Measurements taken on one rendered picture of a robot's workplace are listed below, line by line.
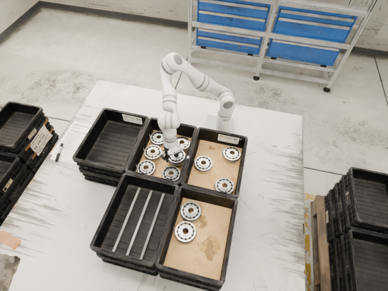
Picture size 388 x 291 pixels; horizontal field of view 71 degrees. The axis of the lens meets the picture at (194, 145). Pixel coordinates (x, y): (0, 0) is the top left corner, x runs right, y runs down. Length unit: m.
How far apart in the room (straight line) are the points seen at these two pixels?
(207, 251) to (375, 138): 2.41
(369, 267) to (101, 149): 1.79
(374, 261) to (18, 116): 2.76
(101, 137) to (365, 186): 1.80
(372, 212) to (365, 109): 1.68
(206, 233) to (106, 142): 0.81
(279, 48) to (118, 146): 2.17
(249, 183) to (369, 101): 2.34
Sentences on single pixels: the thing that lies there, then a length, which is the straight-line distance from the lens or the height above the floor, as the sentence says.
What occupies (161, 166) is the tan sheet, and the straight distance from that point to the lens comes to 1.57.
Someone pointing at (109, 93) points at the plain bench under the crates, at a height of 0.70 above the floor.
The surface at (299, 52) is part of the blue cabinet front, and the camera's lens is 3.30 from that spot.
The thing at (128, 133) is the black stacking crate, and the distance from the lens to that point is 1.75.
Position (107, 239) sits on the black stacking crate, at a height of 0.83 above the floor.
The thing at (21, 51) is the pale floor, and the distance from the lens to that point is 4.32.
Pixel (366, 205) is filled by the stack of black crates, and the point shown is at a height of 0.49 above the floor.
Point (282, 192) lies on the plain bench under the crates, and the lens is 1.73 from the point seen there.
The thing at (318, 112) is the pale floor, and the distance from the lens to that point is 3.32.
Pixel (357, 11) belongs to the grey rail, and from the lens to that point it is 3.13.
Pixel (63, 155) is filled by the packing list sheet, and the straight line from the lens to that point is 1.93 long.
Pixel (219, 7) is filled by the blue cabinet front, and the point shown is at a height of 0.79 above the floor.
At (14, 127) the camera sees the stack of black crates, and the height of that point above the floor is 0.49.
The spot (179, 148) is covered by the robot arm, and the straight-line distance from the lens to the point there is 1.38.
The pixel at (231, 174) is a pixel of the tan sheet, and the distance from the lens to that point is 1.56.
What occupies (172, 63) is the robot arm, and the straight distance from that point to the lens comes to 1.39.
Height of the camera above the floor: 2.16
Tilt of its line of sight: 53 degrees down
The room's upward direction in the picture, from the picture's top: 3 degrees clockwise
